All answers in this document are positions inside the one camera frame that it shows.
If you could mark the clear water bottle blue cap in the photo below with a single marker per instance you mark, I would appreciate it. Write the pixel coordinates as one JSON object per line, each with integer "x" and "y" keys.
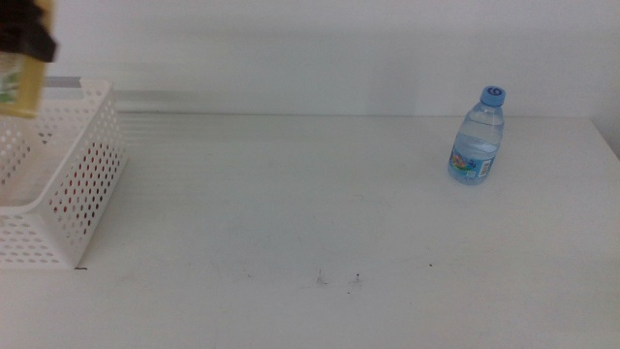
{"x": 477, "y": 140}

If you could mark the red soda can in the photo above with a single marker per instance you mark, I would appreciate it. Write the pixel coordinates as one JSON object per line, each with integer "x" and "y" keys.
{"x": 88, "y": 170}

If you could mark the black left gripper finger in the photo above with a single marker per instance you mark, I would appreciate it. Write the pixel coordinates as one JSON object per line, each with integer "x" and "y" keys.
{"x": 29, "y": 43}

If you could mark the yellow tea bottle green label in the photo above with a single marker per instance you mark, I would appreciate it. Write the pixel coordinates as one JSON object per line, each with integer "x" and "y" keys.
{"x": 26, "y": 92}

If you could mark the white perforated plastic basket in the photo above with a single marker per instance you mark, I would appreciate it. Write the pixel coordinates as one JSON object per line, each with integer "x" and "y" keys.
{"x": 63, "y": 242}

